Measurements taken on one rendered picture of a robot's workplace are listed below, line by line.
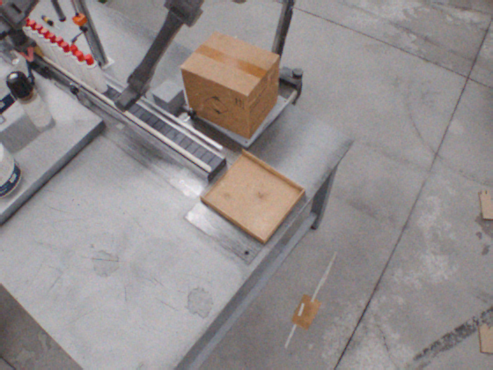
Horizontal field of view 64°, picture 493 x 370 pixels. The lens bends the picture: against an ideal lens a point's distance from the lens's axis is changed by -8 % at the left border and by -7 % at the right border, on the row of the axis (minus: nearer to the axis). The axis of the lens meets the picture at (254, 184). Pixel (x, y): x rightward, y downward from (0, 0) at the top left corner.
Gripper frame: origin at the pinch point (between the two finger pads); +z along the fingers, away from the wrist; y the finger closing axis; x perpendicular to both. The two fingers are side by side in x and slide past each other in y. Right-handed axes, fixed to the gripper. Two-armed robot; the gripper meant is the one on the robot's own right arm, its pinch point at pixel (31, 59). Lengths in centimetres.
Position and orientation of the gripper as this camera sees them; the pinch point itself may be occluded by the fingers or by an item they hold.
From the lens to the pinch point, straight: 178.8
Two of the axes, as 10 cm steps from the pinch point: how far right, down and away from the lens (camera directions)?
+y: 8.2, 4.9, -3.0
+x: 5.8, -7.0, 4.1
